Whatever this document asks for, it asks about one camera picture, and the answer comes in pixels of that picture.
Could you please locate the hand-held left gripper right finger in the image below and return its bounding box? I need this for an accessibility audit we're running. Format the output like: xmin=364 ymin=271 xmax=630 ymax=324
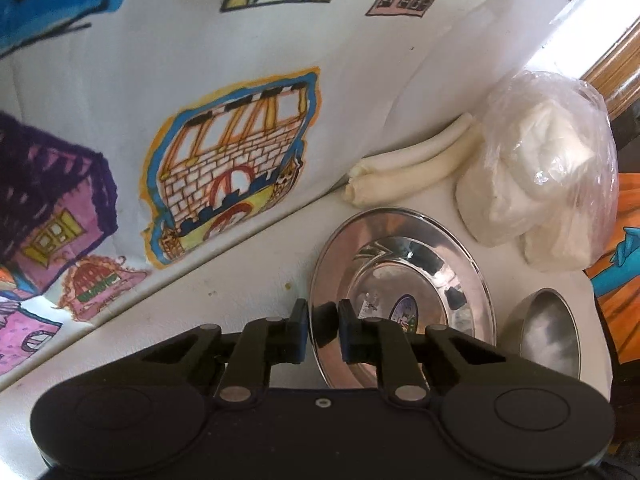
xmin=339 ymin=299 xmax=506 ymax=407

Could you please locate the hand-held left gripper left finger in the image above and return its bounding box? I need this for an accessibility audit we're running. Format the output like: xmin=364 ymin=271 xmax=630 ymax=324
xmin=137 ymin=299 xmax=309 ymax=407

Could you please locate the steel plate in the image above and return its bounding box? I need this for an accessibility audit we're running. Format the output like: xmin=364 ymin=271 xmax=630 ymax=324
xmin=308 ymin=208 xmax=497 ymax=390

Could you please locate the steel bowl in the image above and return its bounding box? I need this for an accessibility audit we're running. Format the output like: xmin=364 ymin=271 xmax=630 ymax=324
xmin=500 ymin=287 xmax=582 ymax=381

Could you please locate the clear bag of white blocks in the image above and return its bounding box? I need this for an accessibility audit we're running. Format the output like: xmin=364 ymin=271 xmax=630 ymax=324
xmin=455 ymin=71 xmax=619 ymax=272

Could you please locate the orange dress wall poster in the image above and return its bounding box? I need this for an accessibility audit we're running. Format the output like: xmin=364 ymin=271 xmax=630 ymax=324
xmin=585 ymin=172 xmax=640 ymax=361

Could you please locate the house drawings wall poster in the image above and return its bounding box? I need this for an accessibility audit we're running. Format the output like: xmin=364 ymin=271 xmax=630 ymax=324
xmin=0 ymin=0 xmax=557 ymax=377

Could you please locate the wooden door frame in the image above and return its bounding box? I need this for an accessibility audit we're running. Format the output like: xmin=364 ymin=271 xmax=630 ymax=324
xmin=580 ymin=10 xmax=640 ymax=113

